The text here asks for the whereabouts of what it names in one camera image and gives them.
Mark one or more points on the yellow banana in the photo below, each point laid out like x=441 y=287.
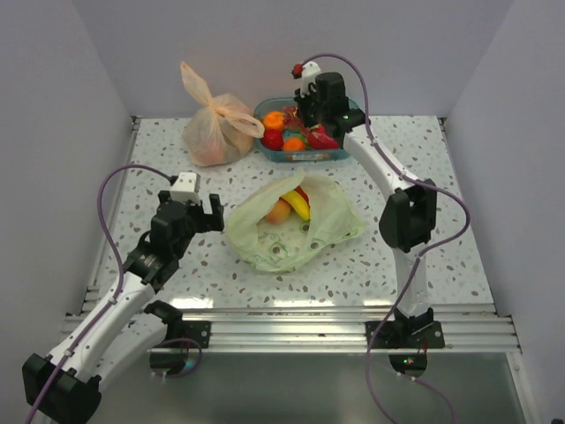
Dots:
x=299 y=204

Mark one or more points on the orange tangerine upper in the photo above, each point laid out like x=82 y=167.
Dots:
x=275 y=120

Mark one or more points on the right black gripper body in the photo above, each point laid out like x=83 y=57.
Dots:
x=312 y=112

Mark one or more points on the aluminium mounting rail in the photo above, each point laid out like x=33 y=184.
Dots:
x=466 y=329

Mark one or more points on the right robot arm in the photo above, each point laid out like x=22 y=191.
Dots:
x=407 y=220

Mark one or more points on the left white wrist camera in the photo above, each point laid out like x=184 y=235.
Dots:
x=186 y=188

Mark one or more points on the green avocado print plastic bag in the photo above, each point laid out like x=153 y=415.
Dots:
x=284 y=247

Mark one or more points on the red watermelon slice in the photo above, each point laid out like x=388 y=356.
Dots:
x=300 y=191

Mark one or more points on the red apple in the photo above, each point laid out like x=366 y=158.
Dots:
x=272 y=139

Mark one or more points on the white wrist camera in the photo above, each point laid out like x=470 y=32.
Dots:
x=186 y=188
x=305 y=74

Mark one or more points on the orange tangerine lower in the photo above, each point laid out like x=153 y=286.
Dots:
x=293 y=144

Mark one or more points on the teal plastic fruit basin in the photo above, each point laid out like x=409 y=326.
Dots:
x=279 y=156

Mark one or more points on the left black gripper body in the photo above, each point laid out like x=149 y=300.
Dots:
x=194 y=223

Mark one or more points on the orange tangerine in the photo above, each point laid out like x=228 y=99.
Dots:
x=293 y=144
x=275 y=120

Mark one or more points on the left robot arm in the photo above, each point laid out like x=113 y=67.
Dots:
x=66 y=384

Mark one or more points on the orange knotted plastic bag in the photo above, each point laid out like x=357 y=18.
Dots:
x=223 y=130

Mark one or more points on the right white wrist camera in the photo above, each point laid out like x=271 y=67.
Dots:
x=305 y=74

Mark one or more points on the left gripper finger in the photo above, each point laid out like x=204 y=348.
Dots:
x=164 y=198
x=212 y=220

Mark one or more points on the pink dragon fruit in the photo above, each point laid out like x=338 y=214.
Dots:
x=317 y=139

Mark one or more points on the red grape bunch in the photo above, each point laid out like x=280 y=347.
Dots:
x=293 y=123

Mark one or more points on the peach fruit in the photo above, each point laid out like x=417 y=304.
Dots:
x=279 y=213

